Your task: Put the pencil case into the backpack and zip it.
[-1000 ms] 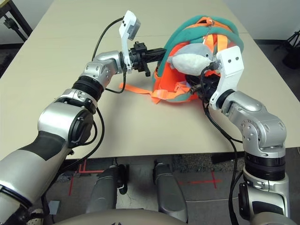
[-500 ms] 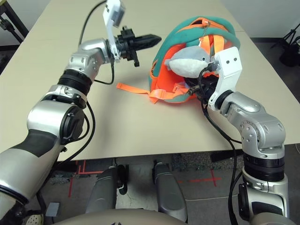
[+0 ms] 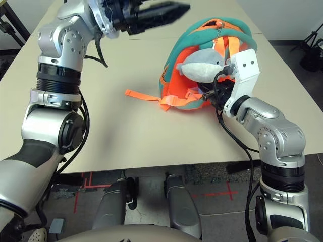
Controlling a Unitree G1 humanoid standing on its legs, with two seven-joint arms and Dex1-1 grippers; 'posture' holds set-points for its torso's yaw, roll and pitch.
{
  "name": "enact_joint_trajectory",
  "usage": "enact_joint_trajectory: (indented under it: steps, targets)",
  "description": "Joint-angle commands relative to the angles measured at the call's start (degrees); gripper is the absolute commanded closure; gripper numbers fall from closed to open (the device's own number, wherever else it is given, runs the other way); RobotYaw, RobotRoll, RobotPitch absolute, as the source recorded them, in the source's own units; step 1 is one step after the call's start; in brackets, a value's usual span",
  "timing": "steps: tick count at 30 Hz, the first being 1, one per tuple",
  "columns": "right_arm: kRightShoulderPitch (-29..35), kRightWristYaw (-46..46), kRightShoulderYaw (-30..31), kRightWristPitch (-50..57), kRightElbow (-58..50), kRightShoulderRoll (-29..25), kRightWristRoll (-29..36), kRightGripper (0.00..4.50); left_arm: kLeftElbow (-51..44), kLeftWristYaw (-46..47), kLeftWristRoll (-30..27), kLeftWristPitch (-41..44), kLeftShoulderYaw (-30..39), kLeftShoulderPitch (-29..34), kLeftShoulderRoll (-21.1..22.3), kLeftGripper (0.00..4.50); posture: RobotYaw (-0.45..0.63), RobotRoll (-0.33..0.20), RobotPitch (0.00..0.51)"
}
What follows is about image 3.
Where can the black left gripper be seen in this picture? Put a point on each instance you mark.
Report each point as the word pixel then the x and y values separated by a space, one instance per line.
pixel 126 15

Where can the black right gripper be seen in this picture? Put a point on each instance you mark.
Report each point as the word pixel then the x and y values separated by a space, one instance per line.
pixel 224 92

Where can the grey shark plush toy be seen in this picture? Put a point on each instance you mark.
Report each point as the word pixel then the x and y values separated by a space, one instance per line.
pixel 202 68

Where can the orange and green backpack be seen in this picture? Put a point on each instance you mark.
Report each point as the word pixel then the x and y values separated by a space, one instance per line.
pixel 176 83

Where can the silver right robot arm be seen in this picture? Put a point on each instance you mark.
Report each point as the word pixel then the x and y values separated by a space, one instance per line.
pixel 277 136

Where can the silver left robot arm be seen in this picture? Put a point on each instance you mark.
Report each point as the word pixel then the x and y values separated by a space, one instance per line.
pixel 63 43

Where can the black equipment bag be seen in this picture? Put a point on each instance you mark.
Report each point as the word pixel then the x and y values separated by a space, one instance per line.
pixel 311 60

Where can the grey robot right leg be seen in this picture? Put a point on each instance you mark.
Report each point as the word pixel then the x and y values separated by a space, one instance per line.
pixel 181 206

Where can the grey robot leg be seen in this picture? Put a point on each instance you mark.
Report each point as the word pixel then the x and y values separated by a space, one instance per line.
pixel 111 206
pixel 181 206

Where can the grey robot left leg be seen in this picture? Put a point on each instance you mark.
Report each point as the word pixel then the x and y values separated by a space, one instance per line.
pixel 111 206

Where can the grey robot torso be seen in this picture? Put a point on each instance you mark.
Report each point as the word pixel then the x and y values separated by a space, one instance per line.
pixel 126 234

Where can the small grey box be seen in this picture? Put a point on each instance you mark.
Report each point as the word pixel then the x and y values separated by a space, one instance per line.
pixel 56 225

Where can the beige perforated shoe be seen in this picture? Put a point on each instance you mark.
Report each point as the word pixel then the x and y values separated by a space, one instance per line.
pixel 38 235

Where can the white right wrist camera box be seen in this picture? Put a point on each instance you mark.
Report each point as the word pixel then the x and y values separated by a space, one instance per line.
pixel 244 68

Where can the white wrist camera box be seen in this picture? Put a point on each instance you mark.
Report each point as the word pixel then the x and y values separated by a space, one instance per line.
pixel 244 68
pixel 106 25

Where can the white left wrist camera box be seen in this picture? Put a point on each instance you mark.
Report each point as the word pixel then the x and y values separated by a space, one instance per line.
pixel 106 25

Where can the black camera tripod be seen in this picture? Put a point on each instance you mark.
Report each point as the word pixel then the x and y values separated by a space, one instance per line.
pixel 312 37

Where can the black metal stand frame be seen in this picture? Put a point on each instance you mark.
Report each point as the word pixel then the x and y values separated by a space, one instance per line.
pixel 15 31

